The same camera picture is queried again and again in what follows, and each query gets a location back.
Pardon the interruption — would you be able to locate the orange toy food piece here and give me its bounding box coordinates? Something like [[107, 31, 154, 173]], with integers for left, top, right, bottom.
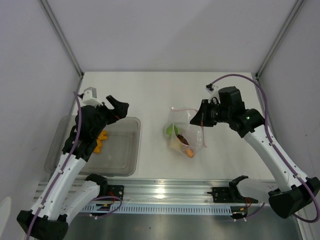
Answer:
[[93, 130, 108, 154]]

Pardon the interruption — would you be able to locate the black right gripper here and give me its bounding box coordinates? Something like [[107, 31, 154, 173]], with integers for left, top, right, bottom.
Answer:
[[190, 99, 232, 127]]

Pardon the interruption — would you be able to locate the left aluminium frame post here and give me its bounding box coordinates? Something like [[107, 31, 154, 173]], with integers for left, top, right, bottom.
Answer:
[[38, 0, 84, 79]]

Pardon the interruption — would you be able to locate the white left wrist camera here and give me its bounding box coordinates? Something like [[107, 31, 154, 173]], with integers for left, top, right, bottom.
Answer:
[[79, 87, 103, 107]]

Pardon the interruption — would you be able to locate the orange red toy hot dog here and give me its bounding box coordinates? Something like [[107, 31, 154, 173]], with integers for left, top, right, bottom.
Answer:
[[169, 134, 195, 158]]

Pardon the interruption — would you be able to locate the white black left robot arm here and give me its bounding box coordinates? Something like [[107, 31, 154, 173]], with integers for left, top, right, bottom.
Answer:
[[16, 94, 130, 240]]

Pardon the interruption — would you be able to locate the clear grey plastic bin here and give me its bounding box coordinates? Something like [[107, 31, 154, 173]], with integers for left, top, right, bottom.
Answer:
[[44, 115, 141, 177]]

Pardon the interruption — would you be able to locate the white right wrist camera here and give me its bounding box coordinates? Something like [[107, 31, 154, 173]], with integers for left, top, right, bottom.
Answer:
[[205, 83, 219, 100]]

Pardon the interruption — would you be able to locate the aluminium frame post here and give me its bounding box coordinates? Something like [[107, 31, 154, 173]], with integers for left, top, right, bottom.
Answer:
[[255, 0, 307, 81], [38, 0, 84, 79]]

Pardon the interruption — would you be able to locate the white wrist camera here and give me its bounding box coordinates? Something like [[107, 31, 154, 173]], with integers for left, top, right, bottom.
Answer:
[[205, 83, 219, 100], [79, 87, 103, 107]]

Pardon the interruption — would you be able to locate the white slotted cable duct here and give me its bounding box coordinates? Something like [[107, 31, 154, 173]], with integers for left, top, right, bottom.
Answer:
[[80, 203, 233, 216]]

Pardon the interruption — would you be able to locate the green toy lime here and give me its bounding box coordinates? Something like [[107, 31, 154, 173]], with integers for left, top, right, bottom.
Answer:
[[164, 123, 180, 137]]

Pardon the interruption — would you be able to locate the right aluminium frame post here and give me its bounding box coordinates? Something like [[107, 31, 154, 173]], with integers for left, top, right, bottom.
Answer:
[[255, 0, 307, 81]]

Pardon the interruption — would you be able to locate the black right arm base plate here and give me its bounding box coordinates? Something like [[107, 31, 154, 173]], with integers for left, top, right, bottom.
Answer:
[[207, 187, 258, 204]]

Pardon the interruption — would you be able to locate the clear pink zip top bag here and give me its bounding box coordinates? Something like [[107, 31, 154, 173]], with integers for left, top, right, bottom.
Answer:
[[163, 107, 206, 158]]

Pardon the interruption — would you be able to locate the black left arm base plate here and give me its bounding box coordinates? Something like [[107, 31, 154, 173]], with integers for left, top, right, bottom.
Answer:
[[106, 184, 125, 200]]

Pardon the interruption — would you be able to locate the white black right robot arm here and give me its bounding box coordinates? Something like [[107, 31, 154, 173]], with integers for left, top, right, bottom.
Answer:
[[190, 86, 320, 219]]

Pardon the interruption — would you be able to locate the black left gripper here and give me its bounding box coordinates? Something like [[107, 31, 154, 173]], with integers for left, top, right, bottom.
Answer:
[[92, 95, 129, 139]]

